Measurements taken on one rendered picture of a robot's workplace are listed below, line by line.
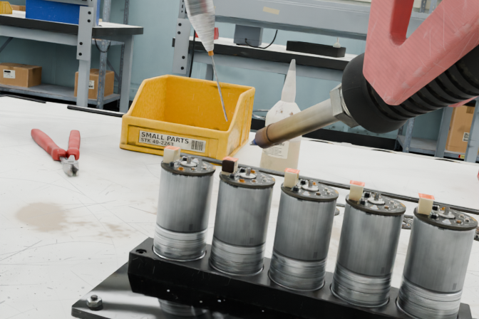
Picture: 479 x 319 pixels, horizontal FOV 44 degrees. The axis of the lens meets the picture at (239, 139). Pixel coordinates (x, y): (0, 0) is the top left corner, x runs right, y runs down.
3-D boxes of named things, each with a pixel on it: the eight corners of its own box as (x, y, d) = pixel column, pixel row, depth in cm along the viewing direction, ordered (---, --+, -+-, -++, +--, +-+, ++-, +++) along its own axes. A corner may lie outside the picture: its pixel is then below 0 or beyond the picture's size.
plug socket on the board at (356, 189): (366, 203, 24) (369, 187, 24) (346, 199, 24) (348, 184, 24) (368, 198, 25) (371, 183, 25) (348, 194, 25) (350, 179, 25)
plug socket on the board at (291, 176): (300, 189, 25) (302, 174, 25) (280, 186, 25) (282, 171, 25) (303, 185, 26) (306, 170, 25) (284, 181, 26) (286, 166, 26)
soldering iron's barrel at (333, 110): (248, 159, 23) (357, 119, 17) (243, 119, 23) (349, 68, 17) (279, 158, 23) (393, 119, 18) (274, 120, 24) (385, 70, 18)
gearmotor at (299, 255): (316, 315, 25) (334, 199, 24) (260, 300, 25) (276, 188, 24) (324, 291, 27) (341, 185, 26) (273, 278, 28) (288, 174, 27)
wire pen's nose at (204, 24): (195, 52, 24) (186, 16, 24) (221, 45, 24) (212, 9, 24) (198, 55, 23) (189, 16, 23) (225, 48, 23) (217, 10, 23)
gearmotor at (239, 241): (252, 299, 25) (268, 186, 24) (199, 285, 26) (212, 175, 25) (266, 277, 28) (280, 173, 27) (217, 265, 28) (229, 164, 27)
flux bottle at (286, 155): (256, 164, 54) (270, 55, 52) (291, 166, 54) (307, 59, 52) (262, 174, 50) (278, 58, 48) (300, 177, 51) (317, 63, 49)
